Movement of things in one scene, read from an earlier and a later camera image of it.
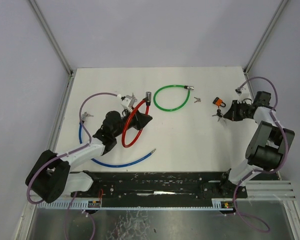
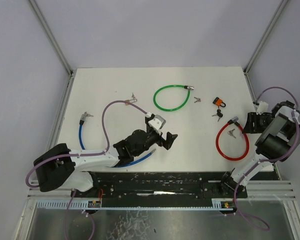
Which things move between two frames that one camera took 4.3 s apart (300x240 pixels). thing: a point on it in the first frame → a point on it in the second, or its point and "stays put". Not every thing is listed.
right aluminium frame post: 248,64 stays put
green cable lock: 189,88 stays put
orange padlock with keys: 218,102 stays put
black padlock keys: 219,114 stays put
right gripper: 231,113 → 252,117
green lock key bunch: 198,99 stays put
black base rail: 160,185 stays put
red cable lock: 147,101 → 233,120
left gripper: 142,120 → 162,142
